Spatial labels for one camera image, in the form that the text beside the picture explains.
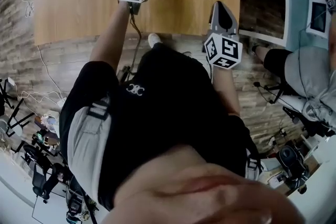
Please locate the person's left forearm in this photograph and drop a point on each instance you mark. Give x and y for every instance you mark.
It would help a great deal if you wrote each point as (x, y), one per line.
(110, 36)

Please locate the person's white shoe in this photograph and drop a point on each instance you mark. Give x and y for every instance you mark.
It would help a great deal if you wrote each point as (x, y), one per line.
(154, 40)

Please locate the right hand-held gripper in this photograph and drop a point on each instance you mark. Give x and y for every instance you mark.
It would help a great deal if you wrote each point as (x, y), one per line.
(223, 51)

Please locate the grey shoulder harness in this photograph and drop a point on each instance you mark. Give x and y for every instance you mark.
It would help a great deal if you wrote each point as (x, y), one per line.
(84, 144)

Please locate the person's right forearm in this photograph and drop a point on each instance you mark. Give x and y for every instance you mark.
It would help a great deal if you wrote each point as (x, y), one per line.
(225, 89)

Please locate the person's face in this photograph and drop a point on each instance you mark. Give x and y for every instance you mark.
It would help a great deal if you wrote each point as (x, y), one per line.
(199, 191)

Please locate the wooden table with white legs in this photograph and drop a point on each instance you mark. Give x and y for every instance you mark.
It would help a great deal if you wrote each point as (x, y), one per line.
(92, 0)

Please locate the white screen device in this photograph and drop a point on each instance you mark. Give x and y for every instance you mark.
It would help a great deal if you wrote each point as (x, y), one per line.
(318, 18)

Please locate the light blue desk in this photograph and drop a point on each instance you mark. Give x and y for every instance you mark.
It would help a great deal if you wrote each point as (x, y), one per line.
(296, 8)

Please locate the person's black shirt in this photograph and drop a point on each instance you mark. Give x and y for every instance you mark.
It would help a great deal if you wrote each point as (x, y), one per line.
(170, 102)

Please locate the white power strip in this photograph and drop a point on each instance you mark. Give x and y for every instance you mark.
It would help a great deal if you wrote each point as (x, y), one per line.
(62, 102)

